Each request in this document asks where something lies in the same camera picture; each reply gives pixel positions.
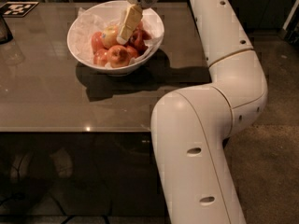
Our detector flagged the dark object at left edge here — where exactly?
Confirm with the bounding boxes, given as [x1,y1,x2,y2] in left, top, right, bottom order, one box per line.
[0,15,13,44]

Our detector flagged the red-yellow apple front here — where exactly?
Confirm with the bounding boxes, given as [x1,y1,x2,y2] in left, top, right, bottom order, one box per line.
[107,45,131,68]

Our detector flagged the glossy dark table cabinet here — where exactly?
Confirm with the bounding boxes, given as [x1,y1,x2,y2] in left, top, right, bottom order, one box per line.
[0,3,209,217]

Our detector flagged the red apple front left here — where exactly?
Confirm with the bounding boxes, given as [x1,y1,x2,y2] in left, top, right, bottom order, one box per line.
[93,49,107,67]

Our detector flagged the red apple centre right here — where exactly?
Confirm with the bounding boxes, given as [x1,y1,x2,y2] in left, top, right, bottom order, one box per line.
[126,46,139,58]

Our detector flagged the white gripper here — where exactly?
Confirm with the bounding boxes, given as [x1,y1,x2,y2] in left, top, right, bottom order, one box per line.
[117,0,159,45]

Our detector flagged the red apple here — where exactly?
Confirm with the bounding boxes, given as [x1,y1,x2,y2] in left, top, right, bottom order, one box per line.
[93,49,107,67]
[129,29,151,54]
[126,46,139,58]
[137,21,144,30]
[92,32,105,53]

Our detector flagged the dark background cabinets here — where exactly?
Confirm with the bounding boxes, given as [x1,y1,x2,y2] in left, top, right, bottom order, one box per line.
[68,0,299,33]

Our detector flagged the black white fiducial marker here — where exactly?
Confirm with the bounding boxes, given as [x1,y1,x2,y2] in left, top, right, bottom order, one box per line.
[0,2,38,18]

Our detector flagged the yellow-red apple with sticker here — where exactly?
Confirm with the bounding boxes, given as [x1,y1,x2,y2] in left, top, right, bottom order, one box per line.
[101,25,118,49]

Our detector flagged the white ceramic bowl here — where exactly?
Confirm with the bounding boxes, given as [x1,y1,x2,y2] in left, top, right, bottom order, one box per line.
[66,0,165,77]

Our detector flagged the black floor cable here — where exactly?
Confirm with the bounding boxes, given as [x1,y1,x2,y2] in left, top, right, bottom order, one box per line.
[60,214,110,224]

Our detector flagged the white paper bowl liner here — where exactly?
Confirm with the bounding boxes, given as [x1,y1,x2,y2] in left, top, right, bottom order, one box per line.
[73,7,164,69]

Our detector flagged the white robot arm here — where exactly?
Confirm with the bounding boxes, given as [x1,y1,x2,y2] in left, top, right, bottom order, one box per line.
[150,0,268,224]

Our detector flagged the red apple back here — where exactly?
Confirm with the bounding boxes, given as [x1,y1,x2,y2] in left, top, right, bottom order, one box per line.
[137,21,144,30]

